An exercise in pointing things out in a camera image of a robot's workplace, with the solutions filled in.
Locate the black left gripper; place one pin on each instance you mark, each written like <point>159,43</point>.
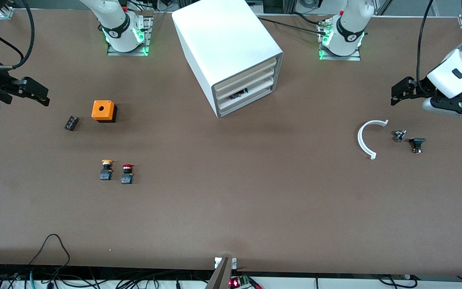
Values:
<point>422,87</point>

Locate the small black contact block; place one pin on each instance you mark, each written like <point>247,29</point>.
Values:
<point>71,123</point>

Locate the black button part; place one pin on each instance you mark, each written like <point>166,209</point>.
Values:
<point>417,142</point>

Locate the yellow push button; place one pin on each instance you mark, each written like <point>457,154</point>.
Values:
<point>106,172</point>

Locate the circuit board with red light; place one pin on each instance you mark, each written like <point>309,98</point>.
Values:
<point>235,283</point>

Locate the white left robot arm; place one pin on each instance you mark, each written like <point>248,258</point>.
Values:
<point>351,24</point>

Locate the red push button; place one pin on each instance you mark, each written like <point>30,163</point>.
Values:
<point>126,176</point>

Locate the orange box with hole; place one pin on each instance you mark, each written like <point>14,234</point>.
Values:
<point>102,110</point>

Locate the small grey metal part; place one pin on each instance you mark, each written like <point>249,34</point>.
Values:
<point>399,135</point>

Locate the white curved plastic arc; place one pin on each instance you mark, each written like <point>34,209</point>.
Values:
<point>359,140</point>

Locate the white plastic drawer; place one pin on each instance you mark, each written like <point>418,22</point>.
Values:
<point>251,99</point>
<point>251,71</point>
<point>255,81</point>

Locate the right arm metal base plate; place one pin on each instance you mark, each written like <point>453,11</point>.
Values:
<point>126,53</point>

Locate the white drawer cabinet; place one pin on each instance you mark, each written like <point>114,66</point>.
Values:
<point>223,36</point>

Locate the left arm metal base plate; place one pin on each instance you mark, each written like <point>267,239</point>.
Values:
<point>339,58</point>

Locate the aluminium profile bar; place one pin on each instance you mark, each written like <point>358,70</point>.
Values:
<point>221,277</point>

